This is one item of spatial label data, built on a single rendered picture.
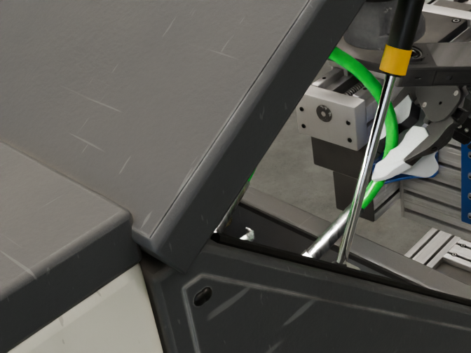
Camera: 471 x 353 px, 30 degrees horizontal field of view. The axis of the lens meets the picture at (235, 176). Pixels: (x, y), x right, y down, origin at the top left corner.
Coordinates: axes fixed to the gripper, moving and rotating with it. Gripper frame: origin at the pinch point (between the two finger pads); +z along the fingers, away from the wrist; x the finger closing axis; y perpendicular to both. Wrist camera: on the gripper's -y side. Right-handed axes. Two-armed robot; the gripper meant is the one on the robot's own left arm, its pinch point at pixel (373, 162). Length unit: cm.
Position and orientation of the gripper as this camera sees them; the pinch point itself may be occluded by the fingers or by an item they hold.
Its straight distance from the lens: 100.2
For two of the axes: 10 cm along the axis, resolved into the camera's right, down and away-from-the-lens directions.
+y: 7.8, 3.3, 5.3
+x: -1.8, -7.0, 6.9
